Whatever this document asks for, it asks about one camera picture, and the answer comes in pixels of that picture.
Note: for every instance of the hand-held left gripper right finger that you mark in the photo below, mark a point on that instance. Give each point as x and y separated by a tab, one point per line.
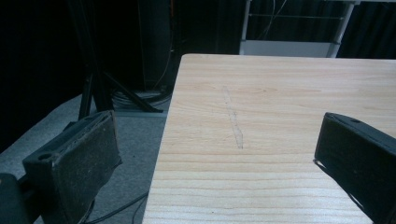
358	155

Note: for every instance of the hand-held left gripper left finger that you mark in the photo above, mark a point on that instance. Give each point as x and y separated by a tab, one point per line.
73	165

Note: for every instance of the black tripod stand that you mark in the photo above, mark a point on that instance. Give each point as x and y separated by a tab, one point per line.
102	84

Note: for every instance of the black curtain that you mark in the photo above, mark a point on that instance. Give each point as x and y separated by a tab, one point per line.
37	62

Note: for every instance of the white metal rack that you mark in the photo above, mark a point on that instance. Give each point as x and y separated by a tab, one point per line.
295	31

